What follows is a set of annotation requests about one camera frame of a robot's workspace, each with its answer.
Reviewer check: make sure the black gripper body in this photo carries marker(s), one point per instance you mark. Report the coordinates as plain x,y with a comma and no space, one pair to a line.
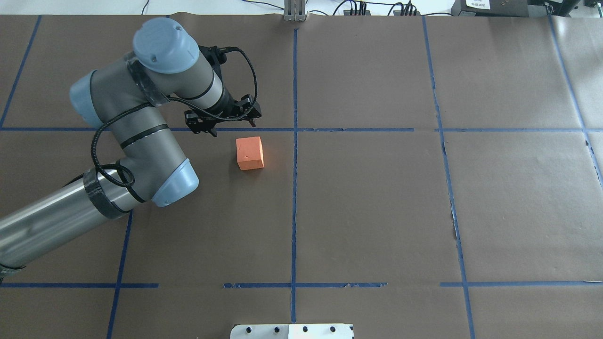
227,105

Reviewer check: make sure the orange foam cube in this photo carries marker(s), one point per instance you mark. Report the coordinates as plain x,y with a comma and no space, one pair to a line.
249,153

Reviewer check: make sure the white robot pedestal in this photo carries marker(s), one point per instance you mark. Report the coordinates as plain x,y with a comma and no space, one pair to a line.
293,331

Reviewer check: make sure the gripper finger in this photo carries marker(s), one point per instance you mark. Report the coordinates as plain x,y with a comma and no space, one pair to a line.
211,129
251,120

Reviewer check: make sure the aluminium frame post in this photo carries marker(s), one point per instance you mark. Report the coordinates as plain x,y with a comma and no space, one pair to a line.
295,10

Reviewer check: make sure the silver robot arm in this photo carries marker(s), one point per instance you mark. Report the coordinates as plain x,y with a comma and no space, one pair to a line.
135,155

